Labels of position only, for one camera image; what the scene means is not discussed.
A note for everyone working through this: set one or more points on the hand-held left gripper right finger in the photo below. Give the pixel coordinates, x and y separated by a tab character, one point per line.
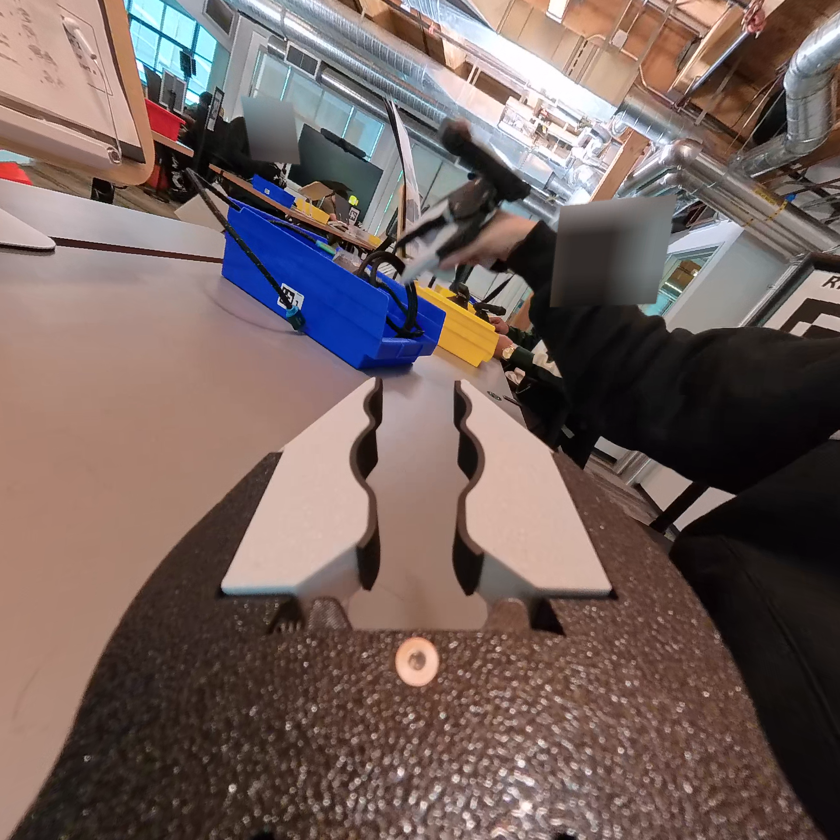
531	525

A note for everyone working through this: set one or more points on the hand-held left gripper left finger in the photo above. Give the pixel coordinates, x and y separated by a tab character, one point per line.
308	518

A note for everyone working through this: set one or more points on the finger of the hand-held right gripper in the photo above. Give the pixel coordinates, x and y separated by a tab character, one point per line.
430	226
433	256

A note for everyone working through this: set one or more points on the yellow plastic bin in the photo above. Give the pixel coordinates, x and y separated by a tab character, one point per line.
459	328

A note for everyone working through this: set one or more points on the blue plastic bin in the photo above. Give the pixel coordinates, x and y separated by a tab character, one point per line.
328	308

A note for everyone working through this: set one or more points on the person's right forearm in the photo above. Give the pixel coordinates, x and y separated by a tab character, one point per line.
656	394

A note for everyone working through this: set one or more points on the thin white panel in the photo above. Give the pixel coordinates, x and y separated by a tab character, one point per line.
403	170

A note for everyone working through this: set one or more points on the large black screen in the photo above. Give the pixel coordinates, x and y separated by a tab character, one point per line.
328	164

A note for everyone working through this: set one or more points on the small yellow bin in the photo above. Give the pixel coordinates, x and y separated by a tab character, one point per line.
312	208

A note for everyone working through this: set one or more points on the small blue bin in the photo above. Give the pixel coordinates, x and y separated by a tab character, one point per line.
272	190

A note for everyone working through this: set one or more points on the silver insulated pipe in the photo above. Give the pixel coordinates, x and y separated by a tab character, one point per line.
807	85
722	190

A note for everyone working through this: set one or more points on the person's black pants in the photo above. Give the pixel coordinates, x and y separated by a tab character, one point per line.
774	623

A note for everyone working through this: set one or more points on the red plastic bin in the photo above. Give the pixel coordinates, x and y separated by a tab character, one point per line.
164	121
13	174

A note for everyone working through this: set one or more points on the black desk monitor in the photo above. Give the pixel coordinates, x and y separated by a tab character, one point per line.
174	92

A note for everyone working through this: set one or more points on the wooden document board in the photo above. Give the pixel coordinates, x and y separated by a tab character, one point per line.
134	111

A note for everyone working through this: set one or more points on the black and white sign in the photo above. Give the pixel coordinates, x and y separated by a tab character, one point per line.
807	308

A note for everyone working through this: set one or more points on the white stand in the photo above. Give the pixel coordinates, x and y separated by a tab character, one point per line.
19	229

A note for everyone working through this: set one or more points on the printed instruction sheet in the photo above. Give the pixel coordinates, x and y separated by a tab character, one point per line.
39	59

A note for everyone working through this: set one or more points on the silver ventilation duct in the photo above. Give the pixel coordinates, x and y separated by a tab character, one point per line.
367	46

